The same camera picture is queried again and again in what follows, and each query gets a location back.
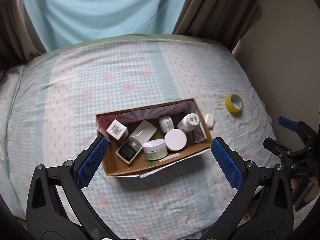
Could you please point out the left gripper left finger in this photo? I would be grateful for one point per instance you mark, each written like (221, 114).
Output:
(57, 207)

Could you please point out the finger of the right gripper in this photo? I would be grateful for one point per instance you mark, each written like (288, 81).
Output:
(277, 148)
(288, 124)

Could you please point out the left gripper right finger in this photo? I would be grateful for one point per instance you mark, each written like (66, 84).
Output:
(262, 207)

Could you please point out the yellow packing tape roll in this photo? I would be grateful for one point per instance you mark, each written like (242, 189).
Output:
(234, 104)

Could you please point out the white earbuds case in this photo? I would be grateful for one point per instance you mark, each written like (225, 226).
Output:
(209, 120)

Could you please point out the white lid cream jar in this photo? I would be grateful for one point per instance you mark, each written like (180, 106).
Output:
(175, 140)

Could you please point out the black lid white jar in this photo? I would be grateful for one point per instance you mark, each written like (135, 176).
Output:
(166, 123)

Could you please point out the person's right hand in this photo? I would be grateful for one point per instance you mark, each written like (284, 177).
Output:
(313, 192)

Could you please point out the white pill bottle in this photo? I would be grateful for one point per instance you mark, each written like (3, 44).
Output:
(188, 123)

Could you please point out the white digital device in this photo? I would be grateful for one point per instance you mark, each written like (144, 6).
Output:
(129, 150)

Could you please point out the red white small box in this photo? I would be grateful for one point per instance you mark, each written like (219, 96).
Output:
(112, 128)

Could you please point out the brown cardboard box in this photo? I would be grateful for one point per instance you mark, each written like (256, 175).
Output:
(197, 140)

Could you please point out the checkered floral bed cover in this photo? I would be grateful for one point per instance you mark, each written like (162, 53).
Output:
(48, 116)

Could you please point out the green label cream jar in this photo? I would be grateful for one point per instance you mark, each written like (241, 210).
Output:
(155, 149)

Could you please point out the white card packet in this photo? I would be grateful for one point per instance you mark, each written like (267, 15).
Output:
(143, 133)

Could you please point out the brown curtain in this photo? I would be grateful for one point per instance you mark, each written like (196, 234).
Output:
(19, 39)
(223, 21)

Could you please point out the brown left curtain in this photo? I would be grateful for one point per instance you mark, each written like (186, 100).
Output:
(19, 39)

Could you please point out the light blue curtain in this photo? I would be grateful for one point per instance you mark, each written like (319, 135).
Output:
(62, 23)

